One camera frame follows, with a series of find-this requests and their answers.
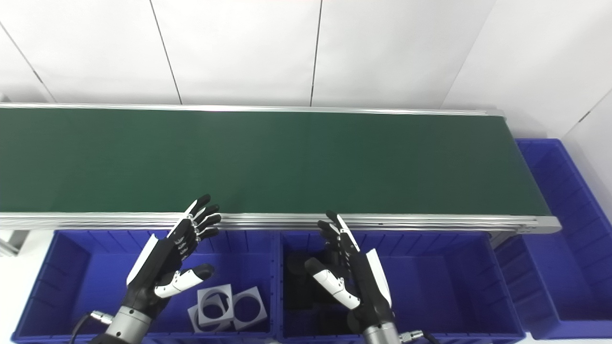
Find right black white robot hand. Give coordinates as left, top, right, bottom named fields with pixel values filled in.
left=304, top=210, right=397, bottom=332

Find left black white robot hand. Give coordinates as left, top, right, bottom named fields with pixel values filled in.
left=122, top=193, right=222, bottom=317

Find white square part with hole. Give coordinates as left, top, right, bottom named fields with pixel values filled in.
left=197, top=284, right=235, bottom=328
left=187, top=306, right=230, bottom=333
left=232, top=287, right=268, bottom=331

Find blue plastic bin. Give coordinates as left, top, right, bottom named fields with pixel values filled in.
left=495, top=139, right=612, bottom=340
left=276, top=231, right=526, bottom=344
left=11, top=229, right=279, bottom=344

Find aluminium conveyor leg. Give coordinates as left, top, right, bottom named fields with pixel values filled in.
left=0, top=229, right=29, bottom=257
left=488, top=232, right=519, bottom=249

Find green conveyor belt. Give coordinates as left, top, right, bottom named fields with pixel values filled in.
left=0, top=103, right=562, bottom=237

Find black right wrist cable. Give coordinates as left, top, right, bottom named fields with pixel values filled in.
left=399, top=329, right=440, bottom=344

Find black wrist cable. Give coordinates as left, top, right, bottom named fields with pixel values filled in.
left=399, top=329, right=440, bottom=344
left=69, top=310, right=114, bottom=344

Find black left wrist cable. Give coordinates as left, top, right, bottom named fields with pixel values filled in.
left=69, top=310, right=114, bottom=344

